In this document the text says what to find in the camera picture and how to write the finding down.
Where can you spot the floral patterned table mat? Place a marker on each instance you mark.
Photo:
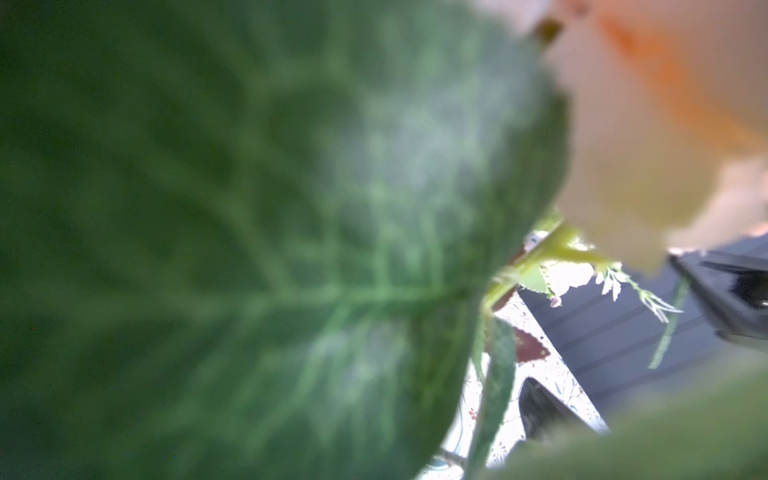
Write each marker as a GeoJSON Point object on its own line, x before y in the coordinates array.
{"type": "Point", "coordinates": [538, 359]}

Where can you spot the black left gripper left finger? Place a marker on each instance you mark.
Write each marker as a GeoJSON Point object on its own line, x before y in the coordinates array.
{"type": "Point", "coordinates": [543, 414]}

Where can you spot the peach flower stem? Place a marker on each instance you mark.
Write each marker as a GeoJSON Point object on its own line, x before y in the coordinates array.
{"type": "Point", "coordinates": [668, 120]}

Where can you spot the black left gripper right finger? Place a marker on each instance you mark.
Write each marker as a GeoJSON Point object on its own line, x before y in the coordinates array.
{"type": "Point", "coordinates": [731, 292]}

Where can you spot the orange sunflower stem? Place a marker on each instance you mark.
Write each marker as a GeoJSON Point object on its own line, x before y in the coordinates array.
{"type": "Point", "coordinates": [250, 239]}

